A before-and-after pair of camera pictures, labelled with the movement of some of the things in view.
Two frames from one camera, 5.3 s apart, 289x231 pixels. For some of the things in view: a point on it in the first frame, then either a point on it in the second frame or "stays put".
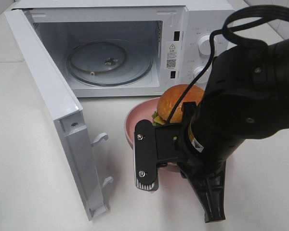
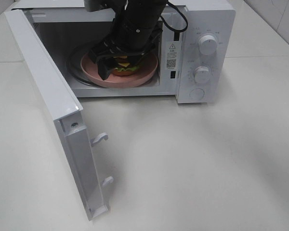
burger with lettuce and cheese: (169, 98) to (123, 68)
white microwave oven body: (128, 48) stays put
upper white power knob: (203, 45) stays put
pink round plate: (143, 109) to (147, 67)
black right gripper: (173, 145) to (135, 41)
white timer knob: (203, 78) stays put
